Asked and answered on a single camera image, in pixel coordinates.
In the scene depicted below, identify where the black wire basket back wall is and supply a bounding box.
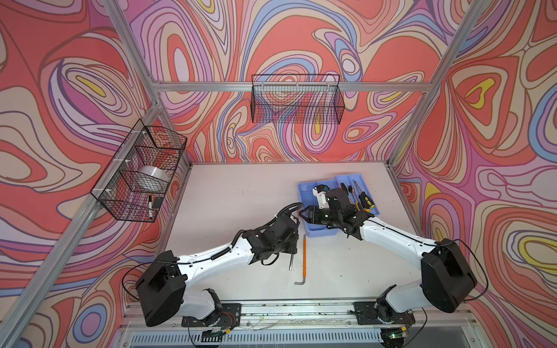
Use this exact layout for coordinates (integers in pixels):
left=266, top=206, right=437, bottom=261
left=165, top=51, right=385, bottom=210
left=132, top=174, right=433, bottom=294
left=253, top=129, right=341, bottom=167
left=250, top=72, right=345, bottom=125

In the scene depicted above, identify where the black wire basket wall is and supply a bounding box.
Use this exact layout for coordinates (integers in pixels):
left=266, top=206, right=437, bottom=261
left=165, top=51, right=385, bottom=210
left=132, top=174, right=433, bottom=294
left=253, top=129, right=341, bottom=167
left=91, top=120, right=187, bottom=223
left=250, top=72, right=345, bottom=125

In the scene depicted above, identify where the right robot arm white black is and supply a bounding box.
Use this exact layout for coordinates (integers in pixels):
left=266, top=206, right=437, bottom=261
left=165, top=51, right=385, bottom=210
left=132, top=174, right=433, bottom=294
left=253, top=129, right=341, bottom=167
left=300, top=184, right=477, bottom=323

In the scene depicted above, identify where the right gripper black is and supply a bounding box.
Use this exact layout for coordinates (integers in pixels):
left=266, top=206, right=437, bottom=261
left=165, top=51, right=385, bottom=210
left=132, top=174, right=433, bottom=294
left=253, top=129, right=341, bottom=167
left=298, top=205, right=342, bottom=226

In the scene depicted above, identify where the orange sleeved hex key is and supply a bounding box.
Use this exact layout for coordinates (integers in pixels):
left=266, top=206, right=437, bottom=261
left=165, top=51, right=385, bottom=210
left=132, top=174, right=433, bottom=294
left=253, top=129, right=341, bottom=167
left=294, top=235, right=308, bottom=286

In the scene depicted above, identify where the white pink tool box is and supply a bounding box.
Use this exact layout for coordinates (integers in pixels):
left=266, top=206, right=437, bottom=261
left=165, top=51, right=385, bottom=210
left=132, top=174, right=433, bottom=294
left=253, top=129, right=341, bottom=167
left=298, top=174, right=379, bottom=238

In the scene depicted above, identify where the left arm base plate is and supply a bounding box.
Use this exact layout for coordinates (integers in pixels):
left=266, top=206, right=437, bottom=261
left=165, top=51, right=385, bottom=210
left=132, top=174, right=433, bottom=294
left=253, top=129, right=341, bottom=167
left=181, top=302, right=242, bottom=329

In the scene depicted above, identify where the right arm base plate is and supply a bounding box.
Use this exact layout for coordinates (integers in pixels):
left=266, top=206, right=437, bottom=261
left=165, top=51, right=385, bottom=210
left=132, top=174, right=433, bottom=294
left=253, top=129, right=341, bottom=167
left=350, top=301, right=416, bottom=326

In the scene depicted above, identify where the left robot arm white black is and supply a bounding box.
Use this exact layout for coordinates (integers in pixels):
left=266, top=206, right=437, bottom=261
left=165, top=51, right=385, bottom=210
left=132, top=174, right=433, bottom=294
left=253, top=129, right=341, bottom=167
left=136, top=202, right=303, bottom=327

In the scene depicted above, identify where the large screwdriver black yellow handle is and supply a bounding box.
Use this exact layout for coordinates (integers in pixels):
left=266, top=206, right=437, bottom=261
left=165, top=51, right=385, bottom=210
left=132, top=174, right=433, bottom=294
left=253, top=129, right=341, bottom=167
left=352, top=181, right=375, bottom=213

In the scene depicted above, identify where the silver tape roll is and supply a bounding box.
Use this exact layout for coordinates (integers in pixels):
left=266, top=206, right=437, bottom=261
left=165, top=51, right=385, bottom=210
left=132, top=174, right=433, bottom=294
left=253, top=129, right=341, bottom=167
left=139, top=165, right=171, bottom=182

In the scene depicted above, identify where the black wire basket left wall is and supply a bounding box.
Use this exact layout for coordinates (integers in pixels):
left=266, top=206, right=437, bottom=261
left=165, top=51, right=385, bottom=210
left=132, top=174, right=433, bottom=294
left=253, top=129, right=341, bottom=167
left=91, top=120, right=187, bottom=223

